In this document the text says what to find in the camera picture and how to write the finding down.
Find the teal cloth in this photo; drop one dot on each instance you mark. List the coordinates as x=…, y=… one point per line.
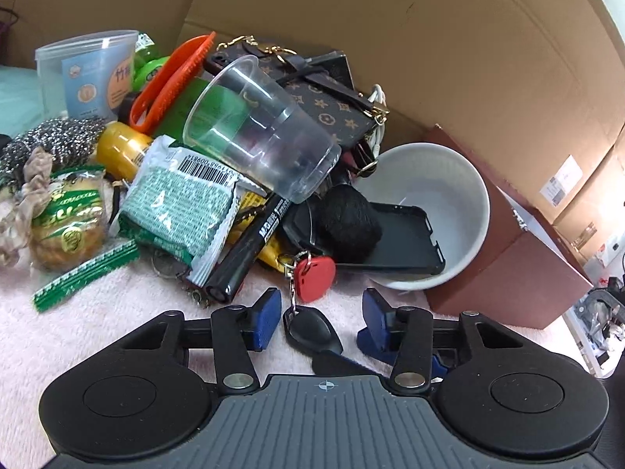
x=17, y=97

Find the steel wool scrubber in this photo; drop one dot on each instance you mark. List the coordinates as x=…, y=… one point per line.
x=63, y=137

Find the yellow bottle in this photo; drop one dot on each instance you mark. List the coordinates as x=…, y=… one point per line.
x=119, y=149

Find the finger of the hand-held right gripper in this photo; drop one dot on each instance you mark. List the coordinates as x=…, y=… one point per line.
x=337, y=355
x=376, y=342

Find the black phone case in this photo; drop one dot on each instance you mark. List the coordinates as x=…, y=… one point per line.
x=405, y=239

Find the orange comb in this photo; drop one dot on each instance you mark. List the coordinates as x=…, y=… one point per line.
x=176, y=73

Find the cookie packet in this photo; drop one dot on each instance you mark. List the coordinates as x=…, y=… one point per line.
x=68, y=224

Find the green sponge packet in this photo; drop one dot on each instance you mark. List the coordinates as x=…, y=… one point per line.
x=171, y=200

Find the yellow packet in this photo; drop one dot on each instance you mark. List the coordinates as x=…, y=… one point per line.
x=274, y=254

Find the pink towel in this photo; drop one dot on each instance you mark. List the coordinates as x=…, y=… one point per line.
x=122, y=303

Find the brown cardboard box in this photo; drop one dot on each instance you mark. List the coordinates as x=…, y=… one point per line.
x=512, y=273

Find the green striped stick packet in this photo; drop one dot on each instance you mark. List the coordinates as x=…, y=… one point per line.
x=83, y=276

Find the brown patterned purse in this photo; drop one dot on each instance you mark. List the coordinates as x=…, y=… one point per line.
x=332, y=107

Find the beige scrunchie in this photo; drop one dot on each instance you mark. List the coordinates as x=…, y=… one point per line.
x=19, y=215

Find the clear plastic cup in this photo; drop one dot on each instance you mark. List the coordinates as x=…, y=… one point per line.
x=273, y=141

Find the green bottle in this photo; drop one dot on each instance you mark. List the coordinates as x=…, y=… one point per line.
x=151, y=66

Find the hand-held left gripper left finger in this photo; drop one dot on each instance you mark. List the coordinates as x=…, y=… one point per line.
x=263, y=320

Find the white bowl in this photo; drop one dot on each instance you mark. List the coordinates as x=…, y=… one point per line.
x=439, y=180

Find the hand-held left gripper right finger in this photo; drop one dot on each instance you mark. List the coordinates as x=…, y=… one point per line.
x=378, y=317

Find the white shipping label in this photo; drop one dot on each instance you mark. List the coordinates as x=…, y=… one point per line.
x=561, y=180

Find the large cardboard panels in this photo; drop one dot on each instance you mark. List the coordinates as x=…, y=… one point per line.
x=439, y=34

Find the thick black marker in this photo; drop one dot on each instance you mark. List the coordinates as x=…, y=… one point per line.
x=249, y=249

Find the clear plastic tub blue label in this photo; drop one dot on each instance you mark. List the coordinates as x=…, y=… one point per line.
x=88, y=83

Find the black fuzzy ball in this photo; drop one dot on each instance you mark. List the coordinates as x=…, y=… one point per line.
x=349, y=220

